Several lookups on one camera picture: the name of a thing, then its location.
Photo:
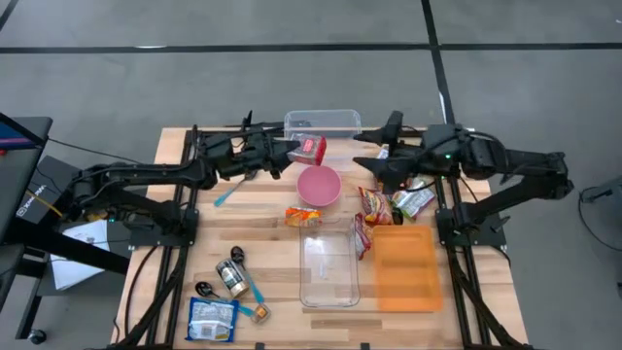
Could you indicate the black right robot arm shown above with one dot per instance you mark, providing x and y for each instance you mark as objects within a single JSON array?
[{"x": 525, "y": 163}]

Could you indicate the white paper sheet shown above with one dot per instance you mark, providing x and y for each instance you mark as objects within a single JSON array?
[{"x": 78, "y": 262}]

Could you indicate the red yellow snack packet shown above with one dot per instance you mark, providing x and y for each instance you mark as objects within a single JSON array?
[{"x": 375, "y": 206}]

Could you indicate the pink bowl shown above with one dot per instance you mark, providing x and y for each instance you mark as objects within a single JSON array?
[{"x": 319, "y": 186}]

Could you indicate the orange noodle snack packet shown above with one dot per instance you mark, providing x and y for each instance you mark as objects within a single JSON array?
[{"x": 302, "y": 217}]

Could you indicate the green white snack packet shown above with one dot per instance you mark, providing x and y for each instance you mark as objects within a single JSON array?
[{"x": 414, "y": 201}]

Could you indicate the black caster wheel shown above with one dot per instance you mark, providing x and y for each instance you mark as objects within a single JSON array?
[{"x": 37, "y": 336}]

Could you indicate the blue white seaweed packet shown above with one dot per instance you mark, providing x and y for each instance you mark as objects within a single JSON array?
[{"x": 212, "y": 320}]

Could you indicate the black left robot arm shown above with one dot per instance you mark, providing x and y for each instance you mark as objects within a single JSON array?
[{"x": 146, "y": 171}]

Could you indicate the black box with white logo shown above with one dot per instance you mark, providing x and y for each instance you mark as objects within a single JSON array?
[{"x": 53, "y": 185}]

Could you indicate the red box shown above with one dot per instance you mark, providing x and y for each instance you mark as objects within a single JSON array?
[{"x": 311, "y": 148}]

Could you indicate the orange plastic tray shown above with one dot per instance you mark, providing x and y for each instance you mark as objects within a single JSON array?
[{"x": 408, "y": 272}]

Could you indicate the deep clear plastic bin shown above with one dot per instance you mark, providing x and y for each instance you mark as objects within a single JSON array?
[{"x": 323, "y": 122}]

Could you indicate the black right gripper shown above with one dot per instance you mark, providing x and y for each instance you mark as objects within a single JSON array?
[{"x": 437, "y": 148}]

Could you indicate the black side desk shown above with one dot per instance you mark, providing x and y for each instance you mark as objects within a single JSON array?
[{"x": 19, "y": 185}]

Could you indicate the black aluminium extrusion frame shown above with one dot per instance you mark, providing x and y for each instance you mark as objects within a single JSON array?
[{"x": 191, "y": 146}]

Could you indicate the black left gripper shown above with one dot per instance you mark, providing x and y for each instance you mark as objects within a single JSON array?
[{"x": 243, "y": 153}]

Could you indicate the gold-lidded furikake jar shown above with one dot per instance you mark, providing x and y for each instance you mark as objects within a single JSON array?
[{"x": 232, "y": 278}]

